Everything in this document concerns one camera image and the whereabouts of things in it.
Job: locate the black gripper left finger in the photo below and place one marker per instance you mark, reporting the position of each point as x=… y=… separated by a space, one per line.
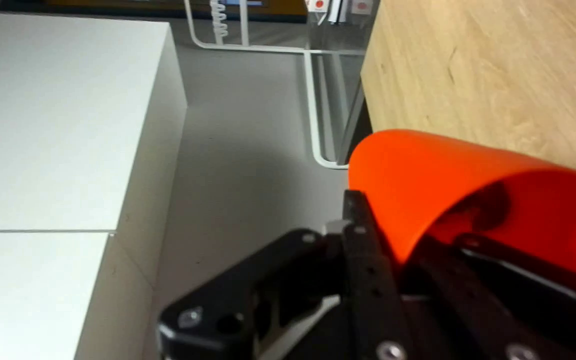
x=368 y=292

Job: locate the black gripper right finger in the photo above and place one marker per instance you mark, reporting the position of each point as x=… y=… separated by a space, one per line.
x=501 y=313

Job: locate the orange plastic cup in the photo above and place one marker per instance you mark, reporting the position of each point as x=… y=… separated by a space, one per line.
x=449 y=186

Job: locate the red and white box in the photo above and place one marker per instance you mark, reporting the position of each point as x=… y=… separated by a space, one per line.
x=339 y=9

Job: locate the white wall cabinet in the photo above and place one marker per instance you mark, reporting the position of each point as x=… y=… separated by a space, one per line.
x=55 y=132

